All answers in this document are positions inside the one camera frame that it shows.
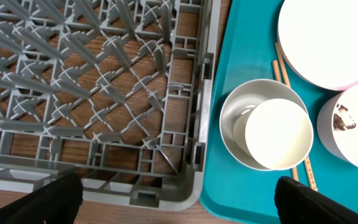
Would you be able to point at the wooden chopstick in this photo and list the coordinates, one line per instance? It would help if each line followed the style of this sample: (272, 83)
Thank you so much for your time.
(281, 64)
(277, 76)

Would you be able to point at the grey bowl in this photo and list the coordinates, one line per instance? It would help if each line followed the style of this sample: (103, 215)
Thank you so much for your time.
(244, 99)

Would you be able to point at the teal plastic serving tray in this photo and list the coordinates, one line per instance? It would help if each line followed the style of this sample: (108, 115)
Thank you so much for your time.
(231, 190)

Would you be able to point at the large white plate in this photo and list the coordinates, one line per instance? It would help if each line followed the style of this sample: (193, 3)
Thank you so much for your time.
(319, 41)

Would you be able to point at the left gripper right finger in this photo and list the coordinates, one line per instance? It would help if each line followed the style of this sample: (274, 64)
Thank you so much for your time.
(299, 204)

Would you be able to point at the pink bowl with food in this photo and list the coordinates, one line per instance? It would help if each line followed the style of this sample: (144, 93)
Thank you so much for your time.
(342, 144)

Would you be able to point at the white paper cup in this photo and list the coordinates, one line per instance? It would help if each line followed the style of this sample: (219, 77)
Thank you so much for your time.
(277, 134)

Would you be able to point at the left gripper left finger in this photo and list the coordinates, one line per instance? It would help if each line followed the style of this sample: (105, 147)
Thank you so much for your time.
(57, 202)

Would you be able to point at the grey plastic dishwasher rack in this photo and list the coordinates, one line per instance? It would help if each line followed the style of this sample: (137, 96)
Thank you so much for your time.
(118, 92)

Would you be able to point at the brown food scrap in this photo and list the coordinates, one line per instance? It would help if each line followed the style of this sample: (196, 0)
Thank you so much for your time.
(342, 120)

